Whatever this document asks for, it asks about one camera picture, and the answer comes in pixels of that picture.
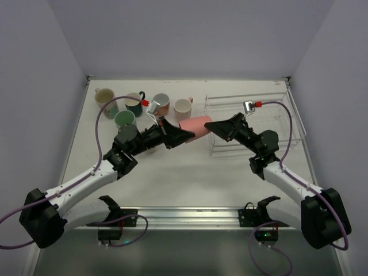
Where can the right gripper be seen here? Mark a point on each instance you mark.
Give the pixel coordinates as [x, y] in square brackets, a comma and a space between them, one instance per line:
[235, 130]

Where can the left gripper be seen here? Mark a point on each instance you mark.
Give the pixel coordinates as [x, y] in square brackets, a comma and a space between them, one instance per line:
[167, 135]

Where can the coral pink cup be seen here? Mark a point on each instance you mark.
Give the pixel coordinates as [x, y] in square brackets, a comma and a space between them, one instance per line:
[197, 126]

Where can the pink mug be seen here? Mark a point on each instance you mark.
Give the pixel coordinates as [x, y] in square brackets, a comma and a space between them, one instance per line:
[183, 108]

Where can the orange mug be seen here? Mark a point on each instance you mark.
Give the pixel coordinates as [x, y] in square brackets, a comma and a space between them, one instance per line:
[164, 104]

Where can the dark green mug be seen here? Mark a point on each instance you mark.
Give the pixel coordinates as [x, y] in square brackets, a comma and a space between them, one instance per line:
[133, 103]

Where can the light green cup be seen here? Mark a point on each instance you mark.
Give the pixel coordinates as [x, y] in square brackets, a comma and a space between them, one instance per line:
[124, 118]

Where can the cream and mint floral mug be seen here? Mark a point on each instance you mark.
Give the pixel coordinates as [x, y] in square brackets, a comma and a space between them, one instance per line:
[105, 100]

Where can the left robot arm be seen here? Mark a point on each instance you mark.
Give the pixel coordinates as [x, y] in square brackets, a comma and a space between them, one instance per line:
[44, 215]

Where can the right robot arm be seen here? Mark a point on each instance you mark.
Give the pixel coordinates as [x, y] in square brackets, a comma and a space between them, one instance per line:
[320, 214]

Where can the right black control box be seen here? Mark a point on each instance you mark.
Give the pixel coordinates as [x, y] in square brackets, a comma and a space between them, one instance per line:
[268, 236]

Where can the black control box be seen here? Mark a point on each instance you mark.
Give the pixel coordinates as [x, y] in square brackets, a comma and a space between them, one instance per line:
[108, 235]
[268, 236]

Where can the left black control box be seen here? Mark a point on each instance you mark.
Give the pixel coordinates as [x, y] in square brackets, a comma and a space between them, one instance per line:
[108, 235]

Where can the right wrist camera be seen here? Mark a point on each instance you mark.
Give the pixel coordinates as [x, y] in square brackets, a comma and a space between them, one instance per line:
[250, 106]

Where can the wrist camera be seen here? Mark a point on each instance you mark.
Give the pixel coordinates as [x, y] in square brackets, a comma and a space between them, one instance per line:
[250, 106]
[153, 108]

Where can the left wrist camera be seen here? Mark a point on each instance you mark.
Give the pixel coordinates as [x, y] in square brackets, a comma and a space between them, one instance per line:
[153, 108]

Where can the aluminium mounting rail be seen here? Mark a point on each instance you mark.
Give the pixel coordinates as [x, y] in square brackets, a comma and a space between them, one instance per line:
[158, 218]

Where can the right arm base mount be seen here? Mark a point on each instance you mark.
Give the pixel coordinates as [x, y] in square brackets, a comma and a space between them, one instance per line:
[254, 216]

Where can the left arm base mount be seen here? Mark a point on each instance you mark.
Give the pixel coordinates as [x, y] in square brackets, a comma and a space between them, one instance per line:
[116, 212]

